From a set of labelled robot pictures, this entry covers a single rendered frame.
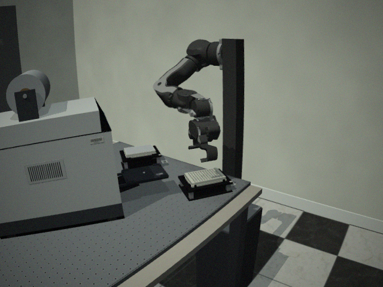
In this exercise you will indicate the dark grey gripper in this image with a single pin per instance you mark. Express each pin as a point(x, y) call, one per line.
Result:
point(202, 132)

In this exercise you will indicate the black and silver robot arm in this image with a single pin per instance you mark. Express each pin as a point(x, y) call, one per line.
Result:
point(201, 53)

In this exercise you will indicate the grey cylinder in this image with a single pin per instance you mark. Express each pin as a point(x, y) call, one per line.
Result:
point(32, 79)

